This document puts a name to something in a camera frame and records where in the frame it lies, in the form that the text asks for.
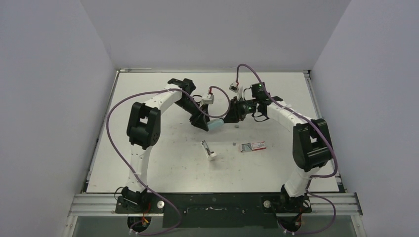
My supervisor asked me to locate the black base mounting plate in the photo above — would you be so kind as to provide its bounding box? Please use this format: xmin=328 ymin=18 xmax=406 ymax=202
xmin=115 ymin=192 xmax=312 ymax=229

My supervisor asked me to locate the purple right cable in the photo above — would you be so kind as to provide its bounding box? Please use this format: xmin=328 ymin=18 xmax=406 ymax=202
xmin=236 ymin=64 xmax=338 ymax=236

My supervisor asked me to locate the aluminium front rail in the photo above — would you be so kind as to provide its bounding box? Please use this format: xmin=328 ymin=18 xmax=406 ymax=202
xmin=68 ymin=193 xmax=363 ymax=217

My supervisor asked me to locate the red white staple box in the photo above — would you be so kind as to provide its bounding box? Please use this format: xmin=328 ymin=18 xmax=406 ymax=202
xmin=240 ymin=141 xmax=266 ymax=153

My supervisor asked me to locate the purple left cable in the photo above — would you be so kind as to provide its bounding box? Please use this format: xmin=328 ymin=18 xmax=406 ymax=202
xmin=105 ymin=86 xmax=232 ymax=237

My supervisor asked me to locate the purple cable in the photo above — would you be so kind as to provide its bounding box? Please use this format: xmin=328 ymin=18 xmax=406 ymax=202
xmin=105 ymin=86 xmax=232 ymax=237
xmin=236 ymin=64 xmax=338 ymax=236

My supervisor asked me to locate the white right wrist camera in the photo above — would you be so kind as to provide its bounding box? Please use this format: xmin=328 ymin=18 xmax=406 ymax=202
xmin=229 ymin=82 xmax=244 ymax=101

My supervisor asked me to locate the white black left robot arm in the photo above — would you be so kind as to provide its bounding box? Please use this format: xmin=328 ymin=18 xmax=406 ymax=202
xmin=122 ymin=79 xmax=223 ymax=213

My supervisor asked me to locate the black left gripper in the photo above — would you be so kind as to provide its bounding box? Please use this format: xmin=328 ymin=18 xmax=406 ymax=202
xmin=175 ymin=98 xmax=211 ymax=131

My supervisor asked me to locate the light blue stapler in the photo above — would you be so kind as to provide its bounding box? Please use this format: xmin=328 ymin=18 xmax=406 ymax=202
xmin=207 ymin=118 xmax=224 ymax=131

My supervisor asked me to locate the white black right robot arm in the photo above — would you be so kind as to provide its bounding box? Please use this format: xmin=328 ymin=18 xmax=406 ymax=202
xmin=223 ymin=82 xmax=332 ymax=212

